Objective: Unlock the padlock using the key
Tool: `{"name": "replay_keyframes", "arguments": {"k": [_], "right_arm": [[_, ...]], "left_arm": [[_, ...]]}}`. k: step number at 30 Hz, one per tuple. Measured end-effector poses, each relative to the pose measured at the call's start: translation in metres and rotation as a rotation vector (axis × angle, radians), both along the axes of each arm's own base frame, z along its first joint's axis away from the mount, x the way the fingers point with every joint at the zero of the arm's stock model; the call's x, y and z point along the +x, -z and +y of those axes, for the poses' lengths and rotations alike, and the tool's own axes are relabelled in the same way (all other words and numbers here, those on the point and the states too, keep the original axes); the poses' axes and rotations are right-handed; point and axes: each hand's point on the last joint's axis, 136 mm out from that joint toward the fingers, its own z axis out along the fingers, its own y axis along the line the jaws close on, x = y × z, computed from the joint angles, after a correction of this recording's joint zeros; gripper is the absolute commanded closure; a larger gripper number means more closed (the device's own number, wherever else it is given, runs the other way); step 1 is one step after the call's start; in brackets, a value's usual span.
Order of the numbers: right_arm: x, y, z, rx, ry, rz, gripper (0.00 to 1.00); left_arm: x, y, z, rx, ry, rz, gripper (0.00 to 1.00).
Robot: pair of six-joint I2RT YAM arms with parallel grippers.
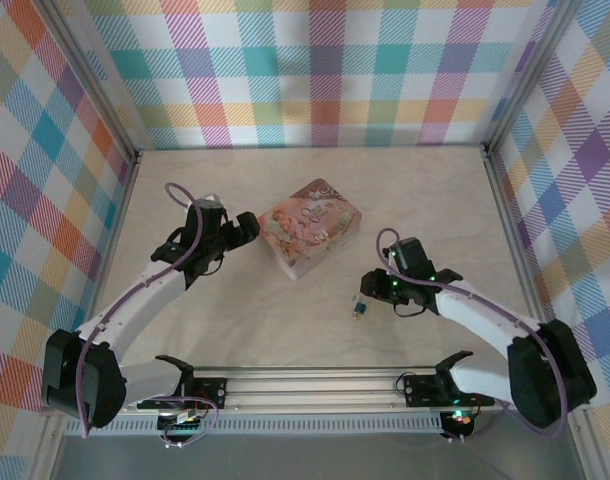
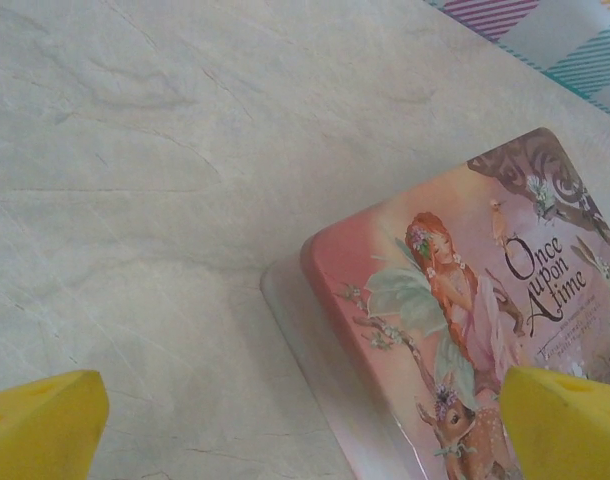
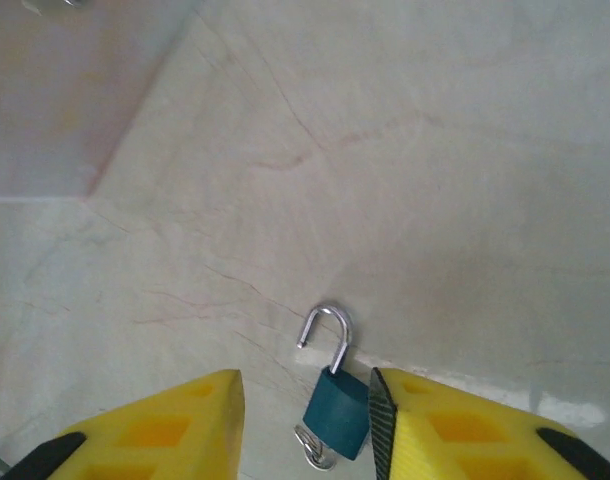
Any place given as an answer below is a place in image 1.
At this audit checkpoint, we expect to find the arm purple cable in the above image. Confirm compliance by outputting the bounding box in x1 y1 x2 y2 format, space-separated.
375 228 569 445
77 182 220 449

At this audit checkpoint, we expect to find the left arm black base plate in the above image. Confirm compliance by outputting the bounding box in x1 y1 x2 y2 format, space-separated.
177 377 228 412

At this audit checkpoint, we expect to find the pink illustrated tin box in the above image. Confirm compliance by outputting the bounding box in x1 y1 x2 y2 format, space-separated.
257 178 364 281

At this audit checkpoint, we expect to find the aluminium side rail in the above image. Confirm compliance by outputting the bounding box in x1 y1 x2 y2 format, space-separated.
482 144 556 326
77 149 144 334

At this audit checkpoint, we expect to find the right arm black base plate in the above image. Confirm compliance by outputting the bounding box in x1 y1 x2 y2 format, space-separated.
402 373 496 409

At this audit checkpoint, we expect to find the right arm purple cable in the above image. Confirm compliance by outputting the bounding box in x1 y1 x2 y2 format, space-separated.
375 228 569 445

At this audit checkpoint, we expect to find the grey sheet metal panel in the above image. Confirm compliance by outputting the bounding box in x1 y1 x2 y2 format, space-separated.
49 433 584 480

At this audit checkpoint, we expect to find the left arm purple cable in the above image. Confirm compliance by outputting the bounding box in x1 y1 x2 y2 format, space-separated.
77 182 220 449

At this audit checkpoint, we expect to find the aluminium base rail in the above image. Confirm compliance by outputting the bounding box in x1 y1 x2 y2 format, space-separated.
38 366 592 417

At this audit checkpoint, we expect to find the aluminium frame post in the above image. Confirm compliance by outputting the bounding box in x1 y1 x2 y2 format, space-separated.
37 0 142 159
483 0 575 152

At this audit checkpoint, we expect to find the grey slotted cable duct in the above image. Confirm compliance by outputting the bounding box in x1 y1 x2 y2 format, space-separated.
63 416 445 436

